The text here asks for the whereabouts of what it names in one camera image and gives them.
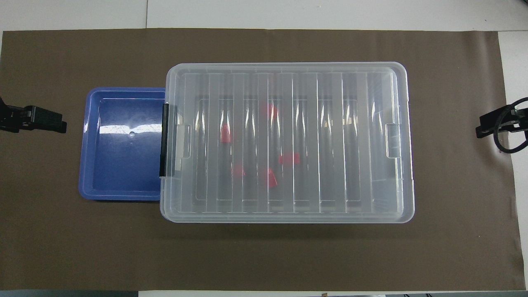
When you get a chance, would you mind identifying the black looped gripper cable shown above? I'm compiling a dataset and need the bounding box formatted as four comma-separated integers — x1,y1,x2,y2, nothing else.
493,97,528,154

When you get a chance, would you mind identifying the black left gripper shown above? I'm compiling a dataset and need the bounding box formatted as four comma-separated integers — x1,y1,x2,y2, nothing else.
0,97,67,134

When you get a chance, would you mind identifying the blue plastic tray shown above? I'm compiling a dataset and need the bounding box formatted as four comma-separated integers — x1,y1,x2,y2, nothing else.
78,87,166,202

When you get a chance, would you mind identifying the clear ribbed box lid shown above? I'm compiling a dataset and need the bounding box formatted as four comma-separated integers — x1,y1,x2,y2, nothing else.
160,62,415,224

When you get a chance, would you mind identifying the black box latch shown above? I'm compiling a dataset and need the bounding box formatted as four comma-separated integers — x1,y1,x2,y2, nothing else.
159,104,171,178

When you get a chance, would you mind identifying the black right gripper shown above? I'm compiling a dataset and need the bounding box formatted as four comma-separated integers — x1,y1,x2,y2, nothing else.
476,105,528,139

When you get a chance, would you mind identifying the brown table mat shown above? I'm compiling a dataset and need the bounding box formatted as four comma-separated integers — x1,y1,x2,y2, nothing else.
0,28,526,291

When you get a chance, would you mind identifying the clear plastic storage box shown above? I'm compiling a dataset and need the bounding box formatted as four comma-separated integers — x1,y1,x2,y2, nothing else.
160,62,415,224

